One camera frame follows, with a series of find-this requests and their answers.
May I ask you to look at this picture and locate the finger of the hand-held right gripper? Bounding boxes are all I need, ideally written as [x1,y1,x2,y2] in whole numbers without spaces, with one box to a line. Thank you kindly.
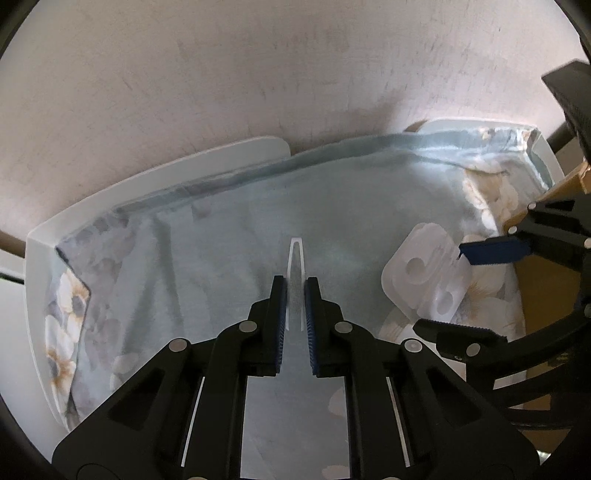
[412,300,591,385]
[458,196,591,274]

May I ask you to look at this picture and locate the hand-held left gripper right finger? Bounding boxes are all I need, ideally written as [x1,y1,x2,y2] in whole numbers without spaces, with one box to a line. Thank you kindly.
[302,276,541,480]

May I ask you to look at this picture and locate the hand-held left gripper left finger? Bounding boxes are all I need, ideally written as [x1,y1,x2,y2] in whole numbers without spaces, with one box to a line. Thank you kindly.
[52,274,289,480]

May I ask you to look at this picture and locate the white plastic clip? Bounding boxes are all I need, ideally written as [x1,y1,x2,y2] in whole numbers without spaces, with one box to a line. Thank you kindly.
[284,237,306,333]

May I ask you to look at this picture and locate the cardboard box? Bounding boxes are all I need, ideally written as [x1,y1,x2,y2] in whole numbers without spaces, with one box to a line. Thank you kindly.
[501,157,591,457]

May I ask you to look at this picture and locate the white earbud case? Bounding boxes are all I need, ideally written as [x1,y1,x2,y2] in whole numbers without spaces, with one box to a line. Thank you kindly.
[381,223,462,305]

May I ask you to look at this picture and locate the floral blue cloth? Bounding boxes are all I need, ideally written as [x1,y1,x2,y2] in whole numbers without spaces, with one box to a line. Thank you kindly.
[44,127,555,480]

